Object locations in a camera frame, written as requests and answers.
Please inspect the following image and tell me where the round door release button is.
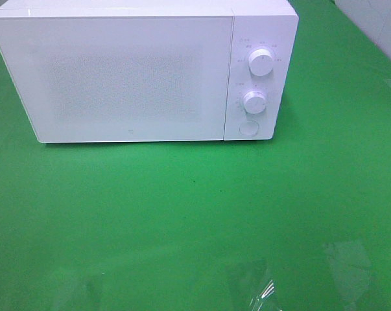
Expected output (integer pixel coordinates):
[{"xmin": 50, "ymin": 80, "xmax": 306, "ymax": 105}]
[{"xmin": 239, "ymin": 121, "xmax": 259, "ymax": 137}]

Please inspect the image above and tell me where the white round knob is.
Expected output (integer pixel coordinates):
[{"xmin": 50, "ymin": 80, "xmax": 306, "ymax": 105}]
[
  {"xmin": 243, "ymin": 91, "xmax": 267, "ymax": 115},
  {"xmin": 248, "ymin": 47, "xmax": 274, "ymax": 76}
]

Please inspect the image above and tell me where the white microwave door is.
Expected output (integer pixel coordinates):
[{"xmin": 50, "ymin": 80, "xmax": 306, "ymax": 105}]
[{"xmin": 0, "ymin": 16, "xmax": 233, "ymax": 143}]

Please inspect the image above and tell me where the white microwave oven body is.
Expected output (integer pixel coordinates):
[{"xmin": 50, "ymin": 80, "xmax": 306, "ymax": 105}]
[{"xmin": 0, "ymin": 1, "xmax": 299, "ymax": 141}]

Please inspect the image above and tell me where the clear plastic film piece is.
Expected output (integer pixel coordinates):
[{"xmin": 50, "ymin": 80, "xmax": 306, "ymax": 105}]
[{"xmin": 248, "ymin": 279, "xmax": 282, "ymax": 311}]

